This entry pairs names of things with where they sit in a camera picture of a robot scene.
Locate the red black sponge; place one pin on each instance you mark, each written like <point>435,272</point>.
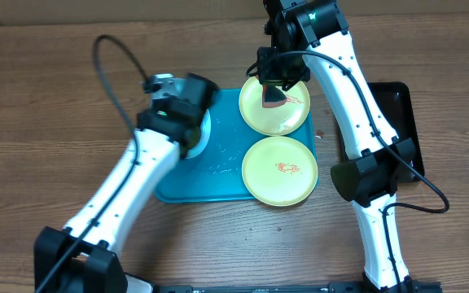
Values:
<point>272,97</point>

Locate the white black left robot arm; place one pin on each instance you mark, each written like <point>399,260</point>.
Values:
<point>84,255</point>

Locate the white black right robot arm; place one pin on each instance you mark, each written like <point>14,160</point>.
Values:
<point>311,39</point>

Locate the yellow plate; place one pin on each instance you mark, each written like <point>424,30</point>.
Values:
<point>276,121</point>
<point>279,171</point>

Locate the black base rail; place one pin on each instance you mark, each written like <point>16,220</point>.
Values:
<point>332,287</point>

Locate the light blue plate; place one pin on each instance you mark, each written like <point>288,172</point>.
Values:
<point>205,132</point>

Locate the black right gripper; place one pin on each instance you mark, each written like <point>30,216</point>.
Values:
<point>272,76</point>

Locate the teal plastic tray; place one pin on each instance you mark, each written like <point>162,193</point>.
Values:
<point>216,174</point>

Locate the black plastic tray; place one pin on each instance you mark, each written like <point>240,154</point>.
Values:
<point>393,100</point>

